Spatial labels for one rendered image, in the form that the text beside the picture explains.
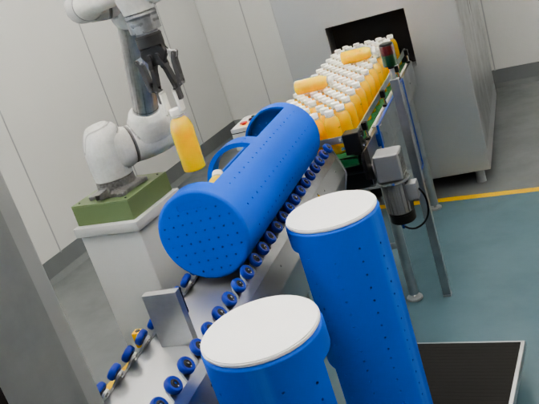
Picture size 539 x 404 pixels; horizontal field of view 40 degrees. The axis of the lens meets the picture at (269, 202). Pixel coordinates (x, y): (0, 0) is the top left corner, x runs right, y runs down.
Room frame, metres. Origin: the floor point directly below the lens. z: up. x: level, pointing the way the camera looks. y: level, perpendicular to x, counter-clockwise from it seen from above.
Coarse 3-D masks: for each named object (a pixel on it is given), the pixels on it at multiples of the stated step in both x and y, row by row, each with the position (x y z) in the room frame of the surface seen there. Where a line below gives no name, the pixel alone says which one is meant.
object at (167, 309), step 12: (144, 300) 1.72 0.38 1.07; (156, 300) 1.71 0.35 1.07; (168, 300) 1.69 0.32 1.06; (180, 300) 1.69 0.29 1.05; (156, 312) 1.71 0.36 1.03; (168, 312) 1.70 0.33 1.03; (180, 312) 1.68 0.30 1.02; (156, 324) 1.72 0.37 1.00; (168, 324) 1.70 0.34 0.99; (180, 324) 1.69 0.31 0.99; (168, 336) 1.71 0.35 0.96; (180, 336) 1.69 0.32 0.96; (192, 336) 1.69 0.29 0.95
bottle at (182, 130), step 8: (176, 120) 2.07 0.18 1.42; (184, 120) 2.07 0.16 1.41; (176, 128) 2.06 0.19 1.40; (184, 128) 2.06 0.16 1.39; (192, 128) 2.08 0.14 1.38; (176, 136) 2.06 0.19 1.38; (184, 136) 2.06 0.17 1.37; (192, 136) 2.07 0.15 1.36; (176, 144) 2.07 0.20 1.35; (184, 144) 2.06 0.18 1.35; (192, 144) 2.06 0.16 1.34; (184, 152) 2.06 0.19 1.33; (192, 152) 2.06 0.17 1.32; (200, 152) 2.08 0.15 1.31; (184, 160) 2.07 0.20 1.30; (192, 160) 2.06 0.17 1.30; (200, 160) 2.07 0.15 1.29; (184, 168) 2.07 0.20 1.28; (192, 168) 2.06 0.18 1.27; (200, 168) 2.06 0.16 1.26
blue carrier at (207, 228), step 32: (256, 128) 2.82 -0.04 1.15; (288, 128) 2.53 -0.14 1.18; (256, 160) 2.22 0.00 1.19; (288, 160) 2.36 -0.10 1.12; (192, 192) 1.98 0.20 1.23; (224, 192) 1.98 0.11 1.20; (256, 192) 2.08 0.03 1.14; (288, 192) 2.32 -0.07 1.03; (160, 224) 2.04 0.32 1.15; (192, 224) 2.00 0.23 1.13; (224, 224) 1.97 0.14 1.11; (256, 224) 2.00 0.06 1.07; (192, 256) 2.01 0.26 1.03; (224, 256) 1.97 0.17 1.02
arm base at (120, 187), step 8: (128, 176) 2.80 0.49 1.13; (136, 176) 2.86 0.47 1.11; (144, 176) 2.86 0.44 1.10; (96, 184) 2.81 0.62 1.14; (104, 184) 2.77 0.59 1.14; (112, 184) 2.76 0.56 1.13; (120, 184) 2.77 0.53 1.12; (128, 184) 2.78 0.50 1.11; (136, 184) 2.81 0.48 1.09; (96, 192) 2.81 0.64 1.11; (104, 192) 2.75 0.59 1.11; (112, 192) 2.75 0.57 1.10; (120, 192) 2.73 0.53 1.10
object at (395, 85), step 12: (396, 84) 3.13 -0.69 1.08; (396, 96) 3.13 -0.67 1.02; (396, 108) 3.14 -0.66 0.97; (408, 120) 3.13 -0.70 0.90; (408, 132) 3.13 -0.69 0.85; (408, 144) 3.13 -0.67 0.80; (408, 156) 3.14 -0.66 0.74; (420, 168) 3.14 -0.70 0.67; (420, 180) 3.13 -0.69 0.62; (420, 192) 3.13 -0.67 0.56; (420, 204) 3.14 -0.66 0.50; (432, 216) 3.14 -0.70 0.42; (432, 228) 3.13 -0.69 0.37; (432, 240) 3.13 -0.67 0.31; (432, 252) 3.14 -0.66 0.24; (444, 264) 3.15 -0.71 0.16; (444, 276) 3.13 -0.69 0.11; (444, 288) 3.13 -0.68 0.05
